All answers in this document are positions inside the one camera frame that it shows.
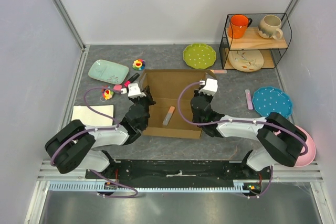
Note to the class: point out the orange highlighter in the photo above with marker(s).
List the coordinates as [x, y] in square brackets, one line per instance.
[168, 116]

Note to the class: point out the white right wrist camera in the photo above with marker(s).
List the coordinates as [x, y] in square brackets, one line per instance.
[208, 86]

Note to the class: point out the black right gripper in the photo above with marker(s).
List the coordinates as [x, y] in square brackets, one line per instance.
[209, 97]

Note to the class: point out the yellow highlighter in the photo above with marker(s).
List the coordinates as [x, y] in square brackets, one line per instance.
[219, 71]

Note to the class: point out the black wire wooden shelf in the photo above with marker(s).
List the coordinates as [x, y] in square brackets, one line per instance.
[271, 49]

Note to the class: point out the pink eraser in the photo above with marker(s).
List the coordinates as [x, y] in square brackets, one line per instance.
[117, 88]

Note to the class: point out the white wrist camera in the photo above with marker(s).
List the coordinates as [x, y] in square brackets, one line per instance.
[133, 91]
[208, 86]

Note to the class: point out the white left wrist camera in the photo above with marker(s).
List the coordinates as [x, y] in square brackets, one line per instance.
[133, 91]

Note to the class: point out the green dotted plate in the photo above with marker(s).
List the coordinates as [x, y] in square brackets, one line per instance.
[199, 56]

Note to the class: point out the beige ceramic mug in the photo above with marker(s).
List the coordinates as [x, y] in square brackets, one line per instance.
[269, 27]

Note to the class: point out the blue dotted plate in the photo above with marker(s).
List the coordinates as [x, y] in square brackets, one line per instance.
[270, 99]

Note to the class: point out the beige painted plate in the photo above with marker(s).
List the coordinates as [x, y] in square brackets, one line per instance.
[246, 61]

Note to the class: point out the orange mug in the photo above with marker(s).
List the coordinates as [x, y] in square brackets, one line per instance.
[238, 25]

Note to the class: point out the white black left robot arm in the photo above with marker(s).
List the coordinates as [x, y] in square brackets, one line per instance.
[73, 146]

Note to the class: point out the light teal rectangular plate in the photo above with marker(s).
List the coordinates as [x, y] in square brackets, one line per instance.
[109, 72]

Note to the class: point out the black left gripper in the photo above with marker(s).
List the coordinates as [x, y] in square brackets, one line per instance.
[147, 92]

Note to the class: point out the purple pen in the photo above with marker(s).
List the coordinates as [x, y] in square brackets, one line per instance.
[248, 99]

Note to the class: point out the white square plate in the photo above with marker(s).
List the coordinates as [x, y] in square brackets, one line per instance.
[88, 117]

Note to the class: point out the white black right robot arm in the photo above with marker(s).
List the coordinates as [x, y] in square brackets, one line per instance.
[281, 141]

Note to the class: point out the pink black highlighter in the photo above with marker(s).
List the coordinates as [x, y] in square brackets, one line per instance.
[131, 79]

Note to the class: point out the pink plate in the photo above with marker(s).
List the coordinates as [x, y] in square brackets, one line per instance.
[307, 158]

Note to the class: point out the grey cable duct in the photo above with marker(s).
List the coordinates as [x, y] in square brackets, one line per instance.
[102, 187]

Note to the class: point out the rainbow flower toy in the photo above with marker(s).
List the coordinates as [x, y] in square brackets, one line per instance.
[138, 64]

